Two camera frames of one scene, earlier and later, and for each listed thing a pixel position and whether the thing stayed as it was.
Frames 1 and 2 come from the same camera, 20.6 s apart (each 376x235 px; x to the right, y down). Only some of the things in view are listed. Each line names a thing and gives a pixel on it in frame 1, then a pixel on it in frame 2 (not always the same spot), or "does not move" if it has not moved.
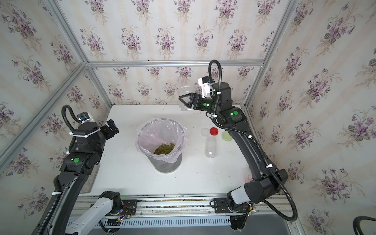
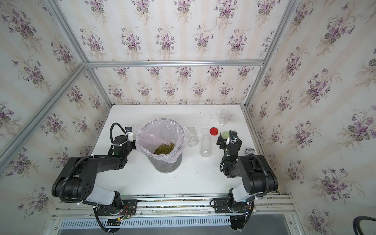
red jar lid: x=213 y=131 does not move
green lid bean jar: x=183 y=90 → x=193 y=140
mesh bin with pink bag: x=151 y=133 does not move
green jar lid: x=226 y=136 does not move
